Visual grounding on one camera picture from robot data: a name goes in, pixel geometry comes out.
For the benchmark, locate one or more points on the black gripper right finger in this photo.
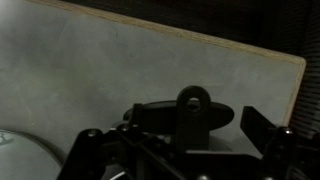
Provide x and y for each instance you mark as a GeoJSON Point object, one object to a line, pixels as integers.
{"type": "Point", "coordinates": [283, 150]}

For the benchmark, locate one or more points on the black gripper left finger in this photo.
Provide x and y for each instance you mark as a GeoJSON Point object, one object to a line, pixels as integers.
{"type": "Point", "coordinates": [96, 153]}

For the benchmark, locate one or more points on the round glass pot lid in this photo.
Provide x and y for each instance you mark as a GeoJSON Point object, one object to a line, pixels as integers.
{"type": "Point", "coordinates": [23, 156]}

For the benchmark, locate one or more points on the dark grey fabric sofa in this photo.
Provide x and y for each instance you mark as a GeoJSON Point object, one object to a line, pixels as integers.
{"type": "Point", "coordinates": [233, 20]}

